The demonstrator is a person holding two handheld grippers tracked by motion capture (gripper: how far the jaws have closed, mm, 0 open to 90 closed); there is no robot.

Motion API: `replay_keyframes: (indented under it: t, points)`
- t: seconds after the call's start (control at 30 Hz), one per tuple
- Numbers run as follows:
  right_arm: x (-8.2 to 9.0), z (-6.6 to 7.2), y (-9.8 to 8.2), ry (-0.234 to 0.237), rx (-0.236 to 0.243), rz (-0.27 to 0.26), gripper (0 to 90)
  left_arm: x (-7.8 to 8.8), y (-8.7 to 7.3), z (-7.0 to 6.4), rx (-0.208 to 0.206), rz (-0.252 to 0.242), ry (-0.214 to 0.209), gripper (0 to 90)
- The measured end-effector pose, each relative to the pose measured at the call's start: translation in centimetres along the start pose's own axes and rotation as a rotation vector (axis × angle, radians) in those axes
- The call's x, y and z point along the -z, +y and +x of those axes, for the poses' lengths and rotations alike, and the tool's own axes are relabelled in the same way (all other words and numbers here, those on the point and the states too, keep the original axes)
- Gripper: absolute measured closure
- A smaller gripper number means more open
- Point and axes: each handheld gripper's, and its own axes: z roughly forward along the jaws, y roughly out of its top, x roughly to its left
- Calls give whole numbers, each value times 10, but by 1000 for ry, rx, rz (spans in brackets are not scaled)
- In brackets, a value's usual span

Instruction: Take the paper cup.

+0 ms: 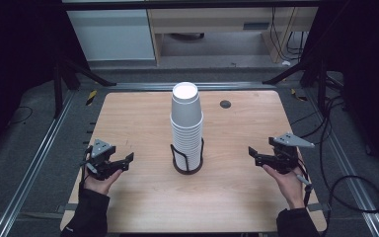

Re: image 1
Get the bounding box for stack of white paper cups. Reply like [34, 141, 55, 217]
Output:
[169, 81, 204, 172]

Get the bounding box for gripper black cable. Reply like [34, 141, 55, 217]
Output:
[295, 157, 314, 208]
[78, 146, 95, 192]

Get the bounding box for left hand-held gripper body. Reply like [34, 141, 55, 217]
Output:
[84, 138, 120, 181]

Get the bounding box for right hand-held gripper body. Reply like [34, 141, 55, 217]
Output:
[268, 132, 316, 175]

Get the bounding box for silver metal floor rail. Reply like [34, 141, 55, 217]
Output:
[304, 88, 379, 237]
[0, 89, 77, 237]

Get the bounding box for black wire cup holder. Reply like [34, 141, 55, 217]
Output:
[170, 137, 206, 176]

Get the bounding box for yellow black tape strip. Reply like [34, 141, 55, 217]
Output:
[85, 89, 98, 107]
[290, 88, 309, 103]

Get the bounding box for black metal stand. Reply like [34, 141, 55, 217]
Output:
[262, 48, 346, 117]
[50, 48, 117, 119]

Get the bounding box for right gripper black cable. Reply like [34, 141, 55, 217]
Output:
[295, 157, 314, 208]

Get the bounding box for thin black floor cable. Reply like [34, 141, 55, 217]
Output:
[5, 105, 34, 130]

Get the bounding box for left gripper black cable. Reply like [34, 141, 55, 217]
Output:
[78, 146, 95, 192]

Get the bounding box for white cabinet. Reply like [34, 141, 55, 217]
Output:
[66, 9, 156, 62]

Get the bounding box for person's left hand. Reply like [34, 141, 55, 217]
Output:
[83, 164, 123, 197]

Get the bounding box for person's right hand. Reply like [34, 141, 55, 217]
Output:
[262, 163, 308, 210]

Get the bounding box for black hanging desk cables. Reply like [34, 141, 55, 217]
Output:
[268, 7, 310, 63]

